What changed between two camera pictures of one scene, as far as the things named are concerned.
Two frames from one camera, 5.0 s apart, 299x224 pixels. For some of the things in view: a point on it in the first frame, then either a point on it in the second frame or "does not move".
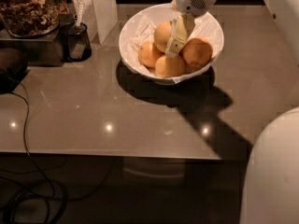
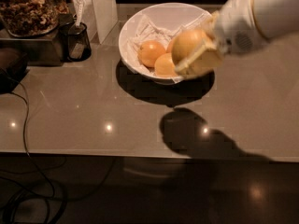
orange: x=163 y=34 to x=185 y=44
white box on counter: x=99 y=8 does not move
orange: x=167 y=66 does not move
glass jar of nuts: x=30 y=11 does not move
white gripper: x=192 y=1 to x=237 y=23
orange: x=148 y=53 does not move
